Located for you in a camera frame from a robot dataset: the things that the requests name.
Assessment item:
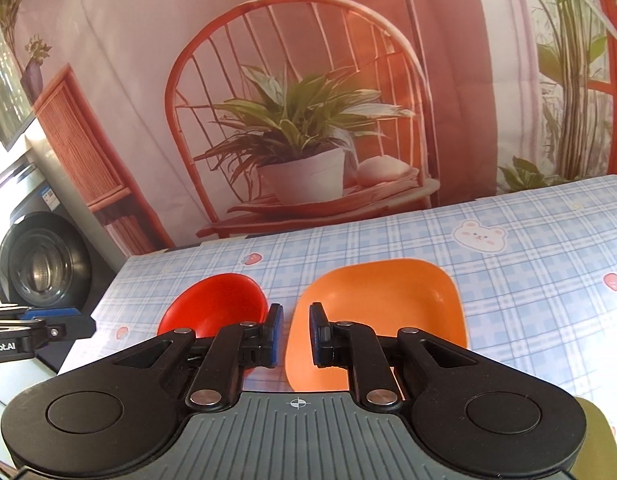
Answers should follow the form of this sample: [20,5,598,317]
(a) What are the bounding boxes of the red bowl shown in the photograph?
[157,273,269,376]

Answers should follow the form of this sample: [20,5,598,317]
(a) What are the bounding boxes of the orange square plate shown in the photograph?
[284,258,468,392]

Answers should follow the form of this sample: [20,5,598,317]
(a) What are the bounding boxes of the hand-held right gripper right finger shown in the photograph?
[308,302,490,409]

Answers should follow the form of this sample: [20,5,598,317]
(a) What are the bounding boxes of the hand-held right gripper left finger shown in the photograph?
[108,302,284,409]

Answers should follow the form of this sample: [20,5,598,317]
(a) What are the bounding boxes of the olive green object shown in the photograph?
[571,395,617,480]

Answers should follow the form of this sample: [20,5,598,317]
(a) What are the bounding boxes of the blue plaid tablecloth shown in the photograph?
[57,175,617,466]

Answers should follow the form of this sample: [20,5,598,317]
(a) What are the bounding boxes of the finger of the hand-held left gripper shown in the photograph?
[0,304,97,347]

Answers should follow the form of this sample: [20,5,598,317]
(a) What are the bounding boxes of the grey washing machine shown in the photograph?
[0,152,120,312]

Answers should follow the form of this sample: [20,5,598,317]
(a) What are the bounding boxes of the printed backdrop cloth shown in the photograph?
[0,0,617,257]

